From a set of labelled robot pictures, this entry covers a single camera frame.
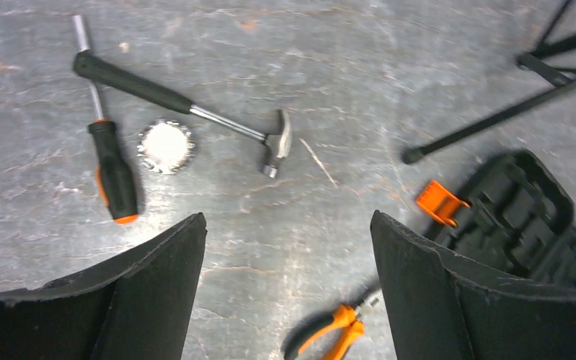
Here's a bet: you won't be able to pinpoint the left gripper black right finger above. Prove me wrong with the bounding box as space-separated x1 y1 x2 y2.
370 211 576 359

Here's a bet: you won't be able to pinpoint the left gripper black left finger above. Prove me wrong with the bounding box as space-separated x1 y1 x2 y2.
0 213 207 359

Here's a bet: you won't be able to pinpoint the orange-handled pliers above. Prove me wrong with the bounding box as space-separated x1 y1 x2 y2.
283 285 383 360

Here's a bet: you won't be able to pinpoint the black plastic tool case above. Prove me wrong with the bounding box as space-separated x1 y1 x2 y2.
415 150 576 290

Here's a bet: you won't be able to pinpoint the claw hammer black handle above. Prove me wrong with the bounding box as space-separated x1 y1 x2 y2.
73 50 293 179

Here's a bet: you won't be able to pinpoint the black orange nut driver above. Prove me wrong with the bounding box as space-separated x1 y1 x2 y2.
71 14 140 226

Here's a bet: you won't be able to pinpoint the black music stand tripod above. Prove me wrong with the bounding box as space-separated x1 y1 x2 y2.
400 0 576 166

